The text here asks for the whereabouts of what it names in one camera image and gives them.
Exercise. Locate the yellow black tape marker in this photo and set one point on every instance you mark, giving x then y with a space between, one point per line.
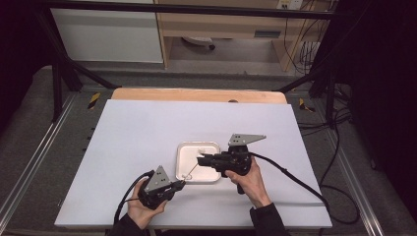
94 100
305 105

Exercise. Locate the black metal stand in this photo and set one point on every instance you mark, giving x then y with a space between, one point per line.
323 80
60 75

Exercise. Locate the white wall socket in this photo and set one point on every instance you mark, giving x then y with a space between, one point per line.
289 4

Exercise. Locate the black metal crossbar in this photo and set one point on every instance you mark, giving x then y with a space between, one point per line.
183 9

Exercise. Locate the person's right hand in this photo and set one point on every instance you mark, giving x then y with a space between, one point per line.
252 187

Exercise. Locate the aluminium rail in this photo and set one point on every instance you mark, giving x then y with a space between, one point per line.
352 177
36 154

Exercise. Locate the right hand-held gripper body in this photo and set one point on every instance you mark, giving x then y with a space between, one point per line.
236 160

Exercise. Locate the white cabinet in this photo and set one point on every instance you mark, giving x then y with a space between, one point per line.
108 36

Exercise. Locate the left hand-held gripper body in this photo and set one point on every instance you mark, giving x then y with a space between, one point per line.
157 188

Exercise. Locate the white square tray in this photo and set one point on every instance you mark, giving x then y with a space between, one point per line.
188 157

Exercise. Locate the light wooden desk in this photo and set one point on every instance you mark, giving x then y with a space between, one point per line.
223 24

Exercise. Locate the wooden table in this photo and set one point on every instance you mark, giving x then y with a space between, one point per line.
196 95

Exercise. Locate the person's left hand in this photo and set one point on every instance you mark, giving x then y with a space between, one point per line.
141 213

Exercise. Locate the office chair base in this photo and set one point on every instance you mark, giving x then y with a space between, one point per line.
198 41

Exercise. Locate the small white food piece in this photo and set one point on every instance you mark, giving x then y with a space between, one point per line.
188 177
201 151

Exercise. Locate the dark curtain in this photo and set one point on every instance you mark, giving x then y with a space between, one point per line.
18 55
383 98

